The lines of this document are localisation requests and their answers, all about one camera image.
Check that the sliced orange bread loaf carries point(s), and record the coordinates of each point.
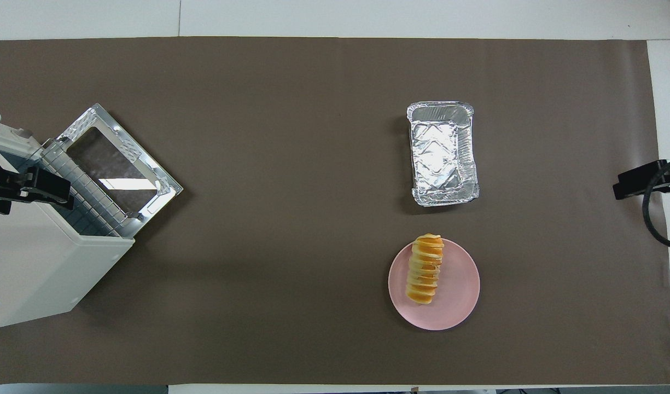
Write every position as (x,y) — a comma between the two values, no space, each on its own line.
(425,271)

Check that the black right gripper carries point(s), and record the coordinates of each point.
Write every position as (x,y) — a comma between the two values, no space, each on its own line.
(642,176)

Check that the glass oven door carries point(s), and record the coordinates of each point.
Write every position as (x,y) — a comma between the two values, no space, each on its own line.
(116,164)

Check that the brown table mat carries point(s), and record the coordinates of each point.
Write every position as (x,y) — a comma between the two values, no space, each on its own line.
(313,164)

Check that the aluminium foil tray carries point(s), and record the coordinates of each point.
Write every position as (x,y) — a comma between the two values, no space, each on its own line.
(441,158)

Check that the white toaster oven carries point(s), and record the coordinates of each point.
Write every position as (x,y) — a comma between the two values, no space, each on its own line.
(34,262)

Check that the pink round plate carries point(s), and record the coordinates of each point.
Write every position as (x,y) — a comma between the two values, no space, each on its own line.
(458,295)

